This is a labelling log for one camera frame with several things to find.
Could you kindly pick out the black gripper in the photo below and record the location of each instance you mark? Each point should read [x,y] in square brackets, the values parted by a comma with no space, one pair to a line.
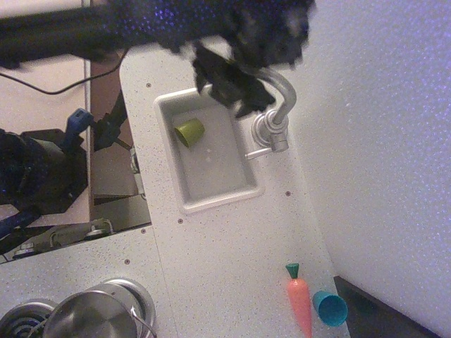
[259,33]

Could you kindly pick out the silver toy faucet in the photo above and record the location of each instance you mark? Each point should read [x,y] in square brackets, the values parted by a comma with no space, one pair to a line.
[270,129]

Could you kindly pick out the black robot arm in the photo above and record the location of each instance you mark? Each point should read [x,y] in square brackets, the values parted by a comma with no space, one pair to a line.
[90,33]

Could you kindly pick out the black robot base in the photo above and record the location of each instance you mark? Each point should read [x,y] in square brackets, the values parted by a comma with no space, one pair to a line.
[43,172]

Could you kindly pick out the green plastic cup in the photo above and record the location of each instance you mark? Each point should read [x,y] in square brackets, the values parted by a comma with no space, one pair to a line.
[190,132]

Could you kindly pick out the white toy sink basin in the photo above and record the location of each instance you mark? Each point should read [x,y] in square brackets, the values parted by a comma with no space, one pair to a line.
[213,171]

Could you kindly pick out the orange toy carrot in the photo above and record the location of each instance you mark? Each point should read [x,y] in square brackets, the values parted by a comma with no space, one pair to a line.
[299,297]

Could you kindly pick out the teal plastic cup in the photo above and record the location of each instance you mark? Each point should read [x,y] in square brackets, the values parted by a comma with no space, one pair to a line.
[331,309]

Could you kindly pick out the stainless steel pot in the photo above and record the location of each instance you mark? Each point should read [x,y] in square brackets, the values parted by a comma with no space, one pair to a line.
[93,313]

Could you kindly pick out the silver stove burner front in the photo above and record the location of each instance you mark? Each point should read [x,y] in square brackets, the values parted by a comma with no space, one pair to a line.
[27,319]

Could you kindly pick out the blue clamp handle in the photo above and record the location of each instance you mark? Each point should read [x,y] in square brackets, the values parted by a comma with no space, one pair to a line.
[76,124]

